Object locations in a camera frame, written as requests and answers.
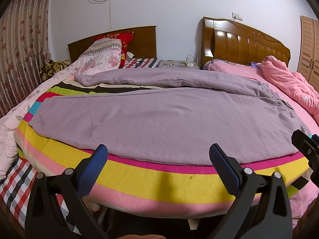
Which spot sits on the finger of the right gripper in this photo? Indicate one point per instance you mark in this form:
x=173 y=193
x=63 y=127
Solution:
x=308 y=146

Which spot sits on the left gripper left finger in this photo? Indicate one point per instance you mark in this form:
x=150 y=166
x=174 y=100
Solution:
x=44 y=217

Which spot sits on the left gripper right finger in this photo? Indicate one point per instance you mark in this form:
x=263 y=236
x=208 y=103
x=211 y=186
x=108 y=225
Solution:
x=261 y=208

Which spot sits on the purple knit pants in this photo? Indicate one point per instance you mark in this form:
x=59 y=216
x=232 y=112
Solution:
x=173 y=118

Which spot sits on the pink bed sheet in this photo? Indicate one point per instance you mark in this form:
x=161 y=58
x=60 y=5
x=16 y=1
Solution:
x=302 y=192

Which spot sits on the red checkered bed sheet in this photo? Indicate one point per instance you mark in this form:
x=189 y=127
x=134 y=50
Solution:
x=16 y=188

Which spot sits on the pink crumpled comforter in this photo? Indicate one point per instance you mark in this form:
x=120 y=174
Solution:
x=293 y=84

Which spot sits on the rainbow striped blanket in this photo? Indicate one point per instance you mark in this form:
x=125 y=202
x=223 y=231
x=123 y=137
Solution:
x=138 y=186

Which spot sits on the wooden louvered wardrobe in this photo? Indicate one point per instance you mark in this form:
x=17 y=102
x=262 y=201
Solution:
x=308 y=65

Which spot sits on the glossy brown wooden headboard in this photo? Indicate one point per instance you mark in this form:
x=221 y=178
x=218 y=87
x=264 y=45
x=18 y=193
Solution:
x=238 y=43

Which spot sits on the leopard print blanket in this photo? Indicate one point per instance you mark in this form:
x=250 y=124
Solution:
x=51 y=68

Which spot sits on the white power strip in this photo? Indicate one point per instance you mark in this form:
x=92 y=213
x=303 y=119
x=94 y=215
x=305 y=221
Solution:
x=189 y=63

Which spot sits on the bedside table with floral cover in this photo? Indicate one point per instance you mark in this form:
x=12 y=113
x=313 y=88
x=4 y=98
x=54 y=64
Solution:
x=176 y=64

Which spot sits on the pink floral quilt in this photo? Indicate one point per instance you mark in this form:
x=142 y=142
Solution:
x=103 y=55

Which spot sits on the red embroidered pillow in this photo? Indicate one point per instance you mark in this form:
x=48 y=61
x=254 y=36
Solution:
x=125 y=38

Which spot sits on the dark wooden headboard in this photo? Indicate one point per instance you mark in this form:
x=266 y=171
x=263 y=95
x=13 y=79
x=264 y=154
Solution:
x=143 y=45

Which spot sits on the floral curtain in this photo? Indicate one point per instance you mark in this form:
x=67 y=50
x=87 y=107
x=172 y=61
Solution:
x=24 y=50

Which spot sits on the white wall socket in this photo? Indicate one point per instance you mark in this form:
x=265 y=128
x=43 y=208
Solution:
x=236 y=16

